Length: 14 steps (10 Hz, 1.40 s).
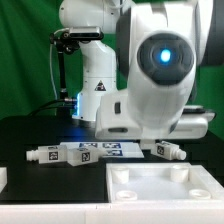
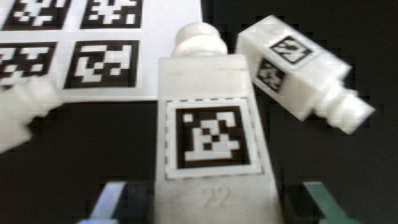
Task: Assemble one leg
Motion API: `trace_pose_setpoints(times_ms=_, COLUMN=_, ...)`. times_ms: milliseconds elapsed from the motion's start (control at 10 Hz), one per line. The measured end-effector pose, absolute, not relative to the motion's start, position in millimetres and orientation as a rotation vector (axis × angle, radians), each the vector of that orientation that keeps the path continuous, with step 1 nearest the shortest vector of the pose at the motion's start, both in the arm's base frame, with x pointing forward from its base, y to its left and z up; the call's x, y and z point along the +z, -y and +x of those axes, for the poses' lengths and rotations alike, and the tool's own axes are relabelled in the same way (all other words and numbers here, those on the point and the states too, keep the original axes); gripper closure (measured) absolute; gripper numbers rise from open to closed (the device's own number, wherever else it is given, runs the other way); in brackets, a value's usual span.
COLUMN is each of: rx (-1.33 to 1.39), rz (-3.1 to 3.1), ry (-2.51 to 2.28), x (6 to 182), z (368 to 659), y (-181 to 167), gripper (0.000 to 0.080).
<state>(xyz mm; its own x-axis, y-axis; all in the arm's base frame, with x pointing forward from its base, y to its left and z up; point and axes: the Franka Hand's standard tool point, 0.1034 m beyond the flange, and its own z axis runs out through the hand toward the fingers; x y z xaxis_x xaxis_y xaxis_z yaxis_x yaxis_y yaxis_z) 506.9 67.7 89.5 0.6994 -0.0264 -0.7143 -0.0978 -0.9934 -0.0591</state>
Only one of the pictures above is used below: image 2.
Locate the fiducial marker sheet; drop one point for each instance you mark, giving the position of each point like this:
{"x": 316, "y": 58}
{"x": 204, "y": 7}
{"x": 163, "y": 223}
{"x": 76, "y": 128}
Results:
{"x": 90, "y": 42}

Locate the white table leg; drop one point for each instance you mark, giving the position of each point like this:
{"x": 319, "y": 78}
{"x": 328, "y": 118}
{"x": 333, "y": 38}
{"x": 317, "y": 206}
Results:
{"x": 28, "y": 101}
{"x": 216, "y": 184}
{"x": 298, "y": 72}

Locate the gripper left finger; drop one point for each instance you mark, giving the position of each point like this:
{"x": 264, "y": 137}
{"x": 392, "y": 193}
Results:
{"x": 125, "y": 204}

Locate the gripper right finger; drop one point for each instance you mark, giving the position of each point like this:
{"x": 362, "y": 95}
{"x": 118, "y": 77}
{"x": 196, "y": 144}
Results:
{"x": 310, "y": 205}

